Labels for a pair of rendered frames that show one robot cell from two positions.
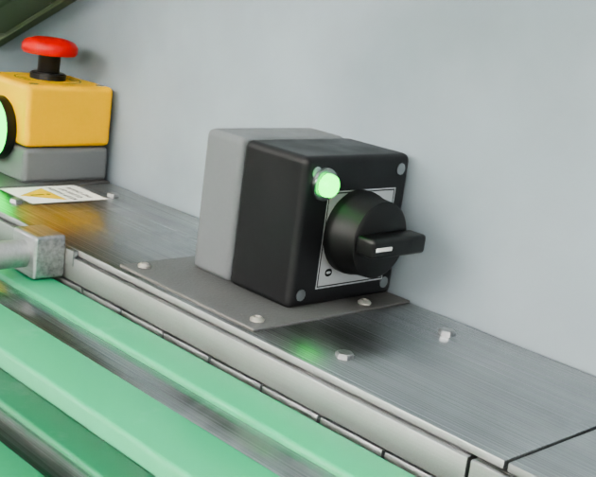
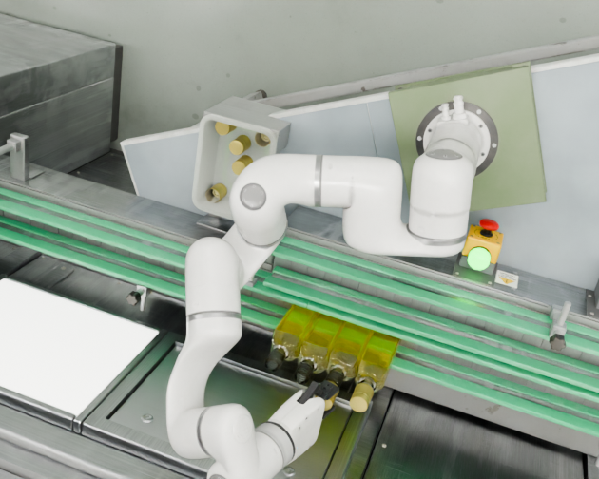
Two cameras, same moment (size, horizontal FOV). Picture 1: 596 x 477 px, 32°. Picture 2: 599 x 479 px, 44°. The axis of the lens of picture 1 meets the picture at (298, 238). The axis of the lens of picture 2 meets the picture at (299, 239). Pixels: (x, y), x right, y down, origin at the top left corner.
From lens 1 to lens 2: 1.35 m
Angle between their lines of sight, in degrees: 32
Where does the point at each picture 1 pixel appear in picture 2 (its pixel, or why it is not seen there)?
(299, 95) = not seen: outside the picture
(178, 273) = not seen: outside the picture
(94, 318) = (597, 335)
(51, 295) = (575, 328)
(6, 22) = not seen: hidden behind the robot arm
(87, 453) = (587, 367)
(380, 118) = not seen: outside the picture
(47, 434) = (570, 364)
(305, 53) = not seen: outside the picture
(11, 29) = not seen: hidden behind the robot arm
